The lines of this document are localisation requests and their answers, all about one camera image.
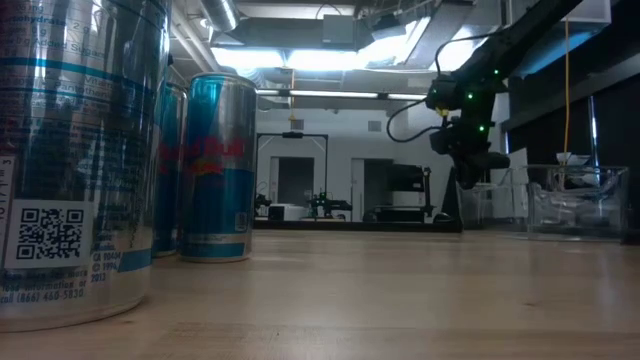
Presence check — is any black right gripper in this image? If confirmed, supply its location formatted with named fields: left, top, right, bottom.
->
left=430, top=115, right=511, bottom=190

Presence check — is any clear plastic bin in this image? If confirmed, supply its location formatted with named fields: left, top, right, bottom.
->
left=455, top=163, right=630, bottom=242

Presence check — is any blue silver Red Bull can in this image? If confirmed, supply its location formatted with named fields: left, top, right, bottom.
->
left=178, top=72, right=259, bottom=264
left=151, top=80, right=190, bottom=259
left=0, top=0, right=173, bottom=334

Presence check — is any black background cabinet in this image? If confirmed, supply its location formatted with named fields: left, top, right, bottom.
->
left=363, top=162, right=435, bottom=224

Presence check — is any long fluorescent strip light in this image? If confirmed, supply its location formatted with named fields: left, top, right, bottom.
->
left=257, top=88, right=429, bottom=101

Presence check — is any bright ceiling light panel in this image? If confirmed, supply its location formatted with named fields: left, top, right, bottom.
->
left=209, top=17, right=506, bottom=72

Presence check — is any black frame clamp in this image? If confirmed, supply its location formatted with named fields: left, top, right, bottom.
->
left=441, top=167, right=465, bottom=232

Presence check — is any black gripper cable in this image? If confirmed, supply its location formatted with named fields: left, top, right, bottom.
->
left=386, top=29, right=501, bottom=145

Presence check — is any black gantry frame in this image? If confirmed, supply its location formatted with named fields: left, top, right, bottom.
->
left=254, top=131, right=330, bottom=221

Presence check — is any grey ceiling duct box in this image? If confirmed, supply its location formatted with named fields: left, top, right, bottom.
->
left=322, top=13, right=359, bottom=50

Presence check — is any silver round ventilation duct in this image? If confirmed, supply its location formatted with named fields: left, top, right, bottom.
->
left=198, top=0, right=242, bottom=34

